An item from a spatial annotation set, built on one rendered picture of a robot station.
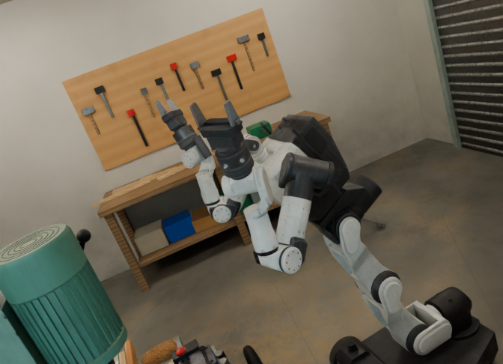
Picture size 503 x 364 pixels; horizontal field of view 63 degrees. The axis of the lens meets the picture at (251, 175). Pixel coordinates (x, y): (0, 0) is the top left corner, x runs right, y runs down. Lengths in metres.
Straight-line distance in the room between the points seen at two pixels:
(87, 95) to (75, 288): 3.31
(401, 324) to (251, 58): 3.00
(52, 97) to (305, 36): 2.51
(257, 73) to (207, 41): 0.57
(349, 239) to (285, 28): 3.07
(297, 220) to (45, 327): 0.70
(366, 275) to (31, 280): 1.26
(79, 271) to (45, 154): 3.39
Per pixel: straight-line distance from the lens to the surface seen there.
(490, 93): 4.16
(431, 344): 2.11
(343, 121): 4.65
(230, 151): 1.07
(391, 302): 1.85
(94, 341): 1.03
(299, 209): 1.25
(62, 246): 0.96
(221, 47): 4.20
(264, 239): 1.18
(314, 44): 4.49
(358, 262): 1.72
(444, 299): 2.19
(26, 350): 1.05
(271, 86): 4.31
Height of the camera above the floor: 1.74
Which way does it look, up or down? 17 degrees down
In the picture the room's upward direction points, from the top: 21 degrees counter-clockwise
